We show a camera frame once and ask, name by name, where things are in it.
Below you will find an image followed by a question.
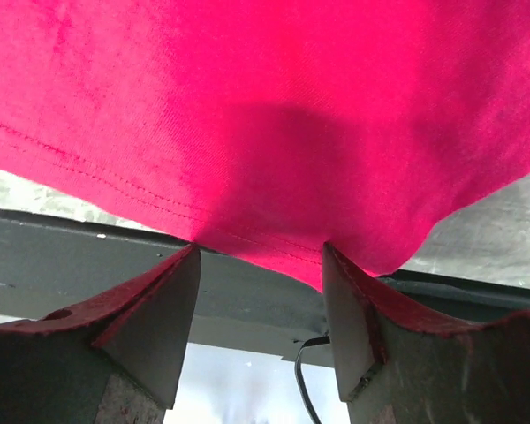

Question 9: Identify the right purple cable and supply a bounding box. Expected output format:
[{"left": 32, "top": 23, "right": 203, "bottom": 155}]
[{"left": 293, "top": 335, "right": 332, "bottom": 424}]

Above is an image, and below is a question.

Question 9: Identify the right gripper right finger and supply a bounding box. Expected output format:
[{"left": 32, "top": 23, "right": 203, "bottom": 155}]
[{"left": 322, "top": 245, "right": 530, "bottom": 423}]

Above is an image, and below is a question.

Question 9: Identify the bright pink t-shirt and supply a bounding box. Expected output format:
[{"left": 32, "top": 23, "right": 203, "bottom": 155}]
[{"left": 0, "top": 1, "right": 530, "bottom": 288}]

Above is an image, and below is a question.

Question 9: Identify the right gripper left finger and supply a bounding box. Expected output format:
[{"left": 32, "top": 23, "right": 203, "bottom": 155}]
[{"left": 0, "top": 246, "right": 201, "bottom": 423}]

